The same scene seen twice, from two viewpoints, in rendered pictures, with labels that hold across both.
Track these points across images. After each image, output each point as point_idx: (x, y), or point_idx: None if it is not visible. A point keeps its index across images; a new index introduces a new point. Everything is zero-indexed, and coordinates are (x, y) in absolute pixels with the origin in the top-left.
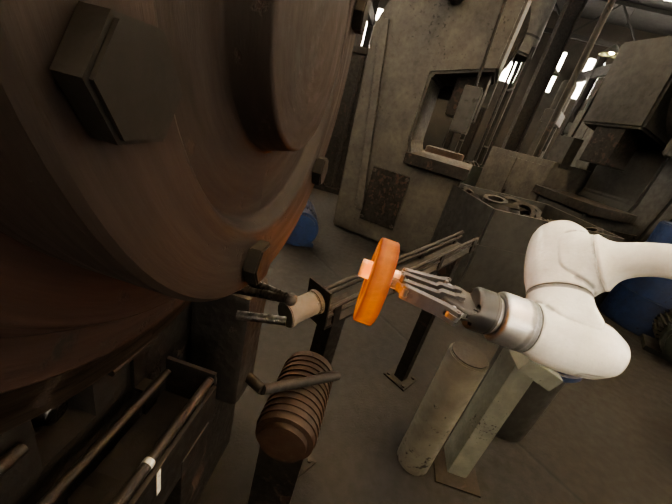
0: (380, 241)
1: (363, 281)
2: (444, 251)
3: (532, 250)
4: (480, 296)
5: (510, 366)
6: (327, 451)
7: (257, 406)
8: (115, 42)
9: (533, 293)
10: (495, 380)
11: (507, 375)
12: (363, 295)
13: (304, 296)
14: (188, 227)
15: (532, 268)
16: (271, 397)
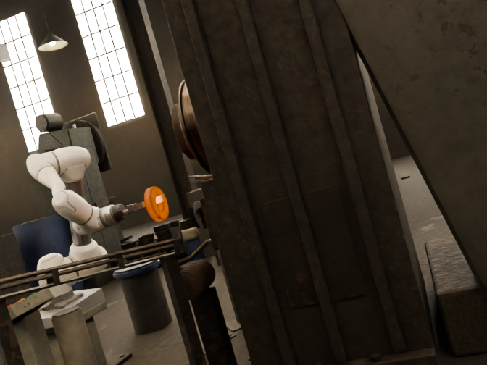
0: (153, 188)
1: (157, 213)
2: (14, 293)
3: (81, 201)
4: (122, 204)
5: (39, 318)
6: None
7: None
8: None
9: (94, 211)
10: (41, 340)
11: (42, 323)
12: (166, 199)
13: (185, 229)
14: None
15: (87, 205)
16: (206, 266)
